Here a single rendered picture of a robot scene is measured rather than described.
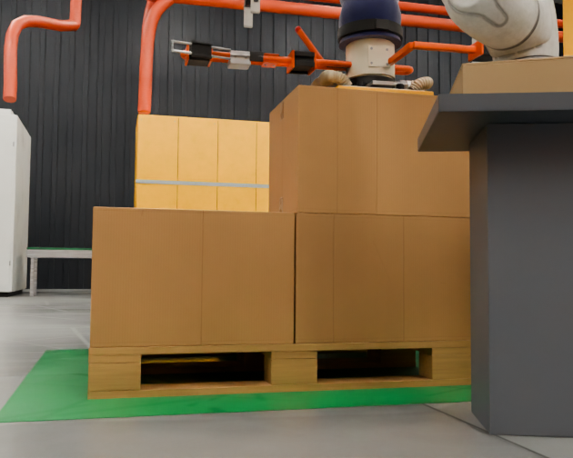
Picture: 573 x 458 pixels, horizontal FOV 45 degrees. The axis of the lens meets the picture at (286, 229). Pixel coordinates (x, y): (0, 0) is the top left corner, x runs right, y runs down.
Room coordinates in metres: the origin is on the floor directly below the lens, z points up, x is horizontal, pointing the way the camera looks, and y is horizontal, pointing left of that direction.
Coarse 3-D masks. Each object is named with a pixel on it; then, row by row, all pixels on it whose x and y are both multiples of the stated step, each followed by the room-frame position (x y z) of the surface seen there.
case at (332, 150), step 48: (288, 96) 2.21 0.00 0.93; (336, 96) 2.13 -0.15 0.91; (384, 96) 2.17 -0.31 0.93; (432, 96) 2.21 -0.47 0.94; (288, 144) 2.21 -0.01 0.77; (336, 144) 2.13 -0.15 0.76; (384, 144) 2.17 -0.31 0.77; (288, 192) 2.20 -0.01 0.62; (336, 192) 2.13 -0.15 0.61; (384, 192) 2.17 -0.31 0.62; (432, 192) 2.21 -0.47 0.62
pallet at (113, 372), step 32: (96, 352) 1.95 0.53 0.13; (128, 352) 1.97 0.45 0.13; (160, 352) 1.99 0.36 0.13; (192, 352) 2.01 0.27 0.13; (224, 352) 2.04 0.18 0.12; (256, 352) 2.50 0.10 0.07; (288, 352) 2.09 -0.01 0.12; (320, 352) 3.05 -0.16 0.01; (352, 352) 3.09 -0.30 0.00; (384, 352) 2.62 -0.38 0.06; (448, 352) 2.22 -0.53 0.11; (96, 384) 1.95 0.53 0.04; (128, 384) 1.97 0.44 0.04; (160, 384) 2.07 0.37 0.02; (192, 384) 2.07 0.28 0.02; (224, 384) 2.08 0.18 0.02; (256, 384) 2.08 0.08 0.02; (288, 384) 2.09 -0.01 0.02; (320, 384) 2.11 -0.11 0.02; (352, 384) 2.14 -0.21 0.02; (384, 384) 2.16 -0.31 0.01; (416, 384) 2.19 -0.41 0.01; (448, 384) 2.22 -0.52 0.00
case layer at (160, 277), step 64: (128, 256) 1.97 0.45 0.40; (192, 256) 2.01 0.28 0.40; (256, 256) 2.06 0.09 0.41; (320, 256) 2.11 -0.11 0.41; (384, 256) 2.17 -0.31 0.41; (448, 256) 2.22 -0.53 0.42; (128, 320) 1.97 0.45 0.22; (192, 320) 2.02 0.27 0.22; (256, 320) 2.06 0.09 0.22; (320, 320) 2.11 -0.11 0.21; (384, 320) 2.17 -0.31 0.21; (448, 320) 2.22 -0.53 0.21
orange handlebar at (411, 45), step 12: (408, 48) 2.12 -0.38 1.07; (420, 48) 2.12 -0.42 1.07; (432, 48) 2.12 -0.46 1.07; (444, 48) 2.13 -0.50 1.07; (456, 48) 2.14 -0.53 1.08; (468, 48) 2.15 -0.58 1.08; (216, 60) 2.24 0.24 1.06; (264, 60) 2.24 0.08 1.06; (276, 60) 2.25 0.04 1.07; (288, 60) 2.26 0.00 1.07; (324, 60) 2.29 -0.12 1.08; (336, 60) 2.30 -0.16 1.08; (396, 60) 2.24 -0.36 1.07; (396, 72) 2.39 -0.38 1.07; (408, 72) 2.38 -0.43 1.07
